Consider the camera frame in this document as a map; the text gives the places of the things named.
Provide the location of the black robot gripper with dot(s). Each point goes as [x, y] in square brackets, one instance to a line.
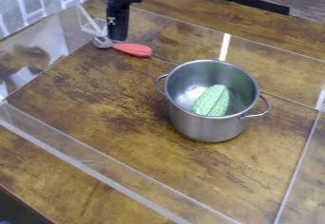
[118, 19]

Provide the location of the green bitter gourd toy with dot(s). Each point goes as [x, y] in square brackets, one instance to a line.
[213, 102]

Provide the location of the pink handled metal spoon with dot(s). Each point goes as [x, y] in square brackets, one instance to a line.
[134, 49]

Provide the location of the black strip on table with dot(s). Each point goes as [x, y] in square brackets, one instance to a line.
[260, 4]

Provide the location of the clear acrylic barrier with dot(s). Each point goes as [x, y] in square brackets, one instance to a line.
[90, 152]

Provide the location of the stainless steel pot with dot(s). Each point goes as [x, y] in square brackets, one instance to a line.
[184, 84]

